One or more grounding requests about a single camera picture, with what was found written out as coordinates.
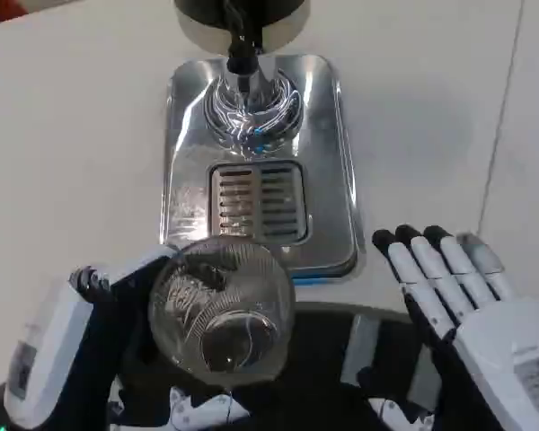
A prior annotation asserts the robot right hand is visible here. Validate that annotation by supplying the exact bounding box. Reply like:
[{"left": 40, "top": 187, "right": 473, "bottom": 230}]
[{"left": 357, "top": 224, "right": 539, "bottom": 431}]

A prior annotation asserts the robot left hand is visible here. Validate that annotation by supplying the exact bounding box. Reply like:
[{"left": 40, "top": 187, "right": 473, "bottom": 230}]
[{"left": 3, "top": 243, "right": 249, "bottom": 431}]

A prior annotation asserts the clear ribbed glass cup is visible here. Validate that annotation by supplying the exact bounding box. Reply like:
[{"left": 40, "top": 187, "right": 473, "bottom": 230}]
[{"left": 147, "top": 237, "right": 296, "bottom": 390}]

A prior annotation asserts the black robot torso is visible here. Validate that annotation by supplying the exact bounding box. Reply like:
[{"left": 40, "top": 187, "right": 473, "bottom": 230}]
[{"left": 114, "top": 303, "right": 437, "bottom": 431}]

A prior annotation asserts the slotted steel tray grid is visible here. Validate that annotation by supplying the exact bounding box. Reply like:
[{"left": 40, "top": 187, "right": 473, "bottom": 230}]
[{"left": 205, "top": 160, "right": 307, "bottom": 247}]

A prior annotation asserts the steel drip tray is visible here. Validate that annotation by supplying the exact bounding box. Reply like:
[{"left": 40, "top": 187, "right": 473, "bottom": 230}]
[{"left": 161, "top": 53, "right": 367, "bottom": 286}]

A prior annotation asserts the black dispenser tap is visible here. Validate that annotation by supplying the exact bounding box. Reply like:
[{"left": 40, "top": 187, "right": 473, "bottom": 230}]
[{"left": 224, "top": 0, "right": 261, "bottom": 75}]

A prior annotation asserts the steel drink dispenser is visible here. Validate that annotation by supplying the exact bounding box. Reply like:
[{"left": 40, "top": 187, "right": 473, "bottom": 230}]
[{"left": 174, "top": 0, "right": 312, "bottom": 57}]

